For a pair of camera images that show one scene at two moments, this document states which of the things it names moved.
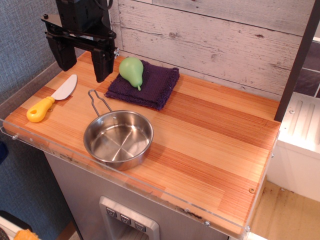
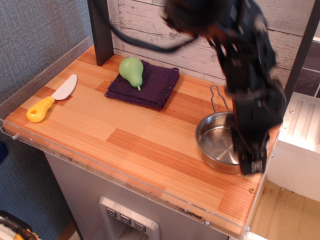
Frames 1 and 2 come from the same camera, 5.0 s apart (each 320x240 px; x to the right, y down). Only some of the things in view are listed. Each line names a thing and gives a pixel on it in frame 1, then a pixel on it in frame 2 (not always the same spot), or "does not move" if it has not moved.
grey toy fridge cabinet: (105, 209) does not move
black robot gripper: (85, 23) -> (244, 42)
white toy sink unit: (295, 165) does not move
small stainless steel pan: (116, 139) -> (215, 137)
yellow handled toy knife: (37, 113) does not move
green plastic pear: (131, 69) does not move
